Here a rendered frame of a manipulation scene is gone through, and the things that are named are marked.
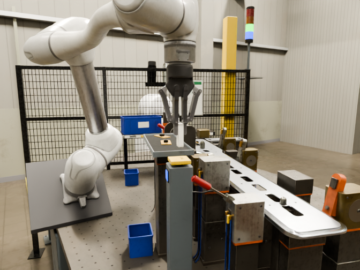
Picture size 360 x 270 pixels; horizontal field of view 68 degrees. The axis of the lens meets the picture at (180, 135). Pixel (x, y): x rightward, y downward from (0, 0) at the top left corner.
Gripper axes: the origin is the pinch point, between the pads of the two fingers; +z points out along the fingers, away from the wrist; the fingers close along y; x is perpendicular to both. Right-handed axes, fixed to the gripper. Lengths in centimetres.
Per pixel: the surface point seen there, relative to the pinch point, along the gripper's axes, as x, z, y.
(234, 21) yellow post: 153, -73, 84
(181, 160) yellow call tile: -2.4, 7.1, 0.0
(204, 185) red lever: -10.9, 12.0, 4.3
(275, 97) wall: 558, 5, 383
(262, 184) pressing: 14.3, 23.2, 36.5
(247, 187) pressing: 11.9, 23.1, 28.7
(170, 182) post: -3.1, 13.5, -3.7
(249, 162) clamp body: 52, 25, 51
